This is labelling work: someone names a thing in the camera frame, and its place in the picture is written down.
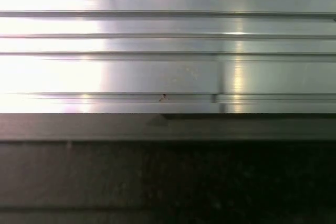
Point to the black PC case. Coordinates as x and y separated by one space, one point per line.
78 176

